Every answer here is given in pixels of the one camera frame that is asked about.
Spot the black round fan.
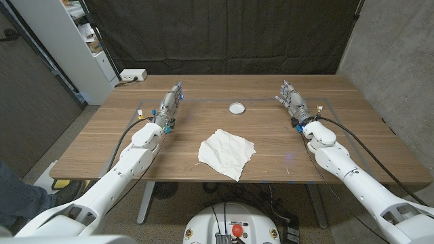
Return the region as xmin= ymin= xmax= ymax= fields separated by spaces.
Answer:
xmin=152 ymin=182 xmax=180 ymax=200

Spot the black floor power strip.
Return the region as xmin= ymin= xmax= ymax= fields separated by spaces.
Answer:
xmin=283 ymin=220 xmax=301 ymax=244

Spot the black backdrop curtain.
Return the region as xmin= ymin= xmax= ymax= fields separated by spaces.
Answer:
xmin=83 ymin=0 xmax=366 ymax=76

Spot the white paper towel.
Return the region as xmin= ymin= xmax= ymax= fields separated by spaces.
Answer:
xmin=197 ymin=128 xmax=257 ymax=182

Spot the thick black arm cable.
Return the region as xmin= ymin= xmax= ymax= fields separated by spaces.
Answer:
xmin=106 ymin=117 xmax=155 ymax=174
xmin=317 ymin=116 xmax=429 ymax=207

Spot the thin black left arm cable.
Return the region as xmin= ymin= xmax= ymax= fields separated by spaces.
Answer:
xmin=104 ymin=134 xmax=167 ymax=216

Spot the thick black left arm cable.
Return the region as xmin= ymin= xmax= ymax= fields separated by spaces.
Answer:
xmin=106 ymin=117 xmax=155 ymax=174

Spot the white power strip box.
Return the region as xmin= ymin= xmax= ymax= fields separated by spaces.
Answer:
xmin=119 ymin=68 xmax=149 ymax=82

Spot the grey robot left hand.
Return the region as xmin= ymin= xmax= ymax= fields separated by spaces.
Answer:
xmin=154 ymin=80 xmax=185 ymax=134

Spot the brown cardboard box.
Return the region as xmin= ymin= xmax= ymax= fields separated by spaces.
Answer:
xmin=86 ymin=39 xmax=104 ymax=54

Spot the black door handle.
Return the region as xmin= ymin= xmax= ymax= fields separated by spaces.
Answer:
xmin=0 ymin=28 xmax=21 ymax=43

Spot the black backdrop stand pole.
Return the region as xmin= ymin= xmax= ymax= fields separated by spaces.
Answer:
xmin=351 ymin=0 xmax=366 ymax=22
xmin=78 ymin=0 xmax=122 ymax=82

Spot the person's leg in jeans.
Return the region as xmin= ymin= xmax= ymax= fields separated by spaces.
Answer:
xmin=0 ymin=159 xmax=57 ymax=228

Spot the black power cord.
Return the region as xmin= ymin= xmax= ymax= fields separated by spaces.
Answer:
xmin=114 ymin=77 xmax=139 ymax=88

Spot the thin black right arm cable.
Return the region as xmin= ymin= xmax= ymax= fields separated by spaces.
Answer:
xmin=298 ymin=131 xmax=389 ymax=244

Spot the dark person's shoe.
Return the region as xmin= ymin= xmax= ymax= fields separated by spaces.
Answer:
xmin=54 ymin=180 xmax=84 ymax=207

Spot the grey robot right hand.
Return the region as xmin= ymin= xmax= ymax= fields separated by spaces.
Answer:
xmin=274 ymin=79 xmax=317 ymax=129

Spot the white round jar lid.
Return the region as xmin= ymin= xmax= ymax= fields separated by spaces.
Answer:
xmin=228 ymin=102 xmax=246 ymax=115

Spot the yellow object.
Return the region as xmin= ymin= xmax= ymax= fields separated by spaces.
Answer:
xmin=51 ymin=178 xmax=72 ymax=190

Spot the white shelf cabinet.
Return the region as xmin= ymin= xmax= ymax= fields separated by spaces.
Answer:
xmin=9 ymin=0 xmax=121 ymax=106

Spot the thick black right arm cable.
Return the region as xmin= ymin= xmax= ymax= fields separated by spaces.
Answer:
xmin=317 ymin=116 xmax=429 ymax=207

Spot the grey metal table leg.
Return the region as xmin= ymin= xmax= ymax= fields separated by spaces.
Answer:
xmin=306 ymin=183 xmax=329 ymax=230
xmin=136 ymin=181 xmax=157 ymax=225

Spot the white robot torso base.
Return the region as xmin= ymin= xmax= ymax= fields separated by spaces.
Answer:
xmin=182 ymin=202 xmax=281 ymax=244

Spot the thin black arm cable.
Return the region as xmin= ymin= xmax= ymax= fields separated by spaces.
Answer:
xmin=104 ymin=134 xmax=167 ymax=216
xmin=298 ymin=131 xmax=389 ymax=244

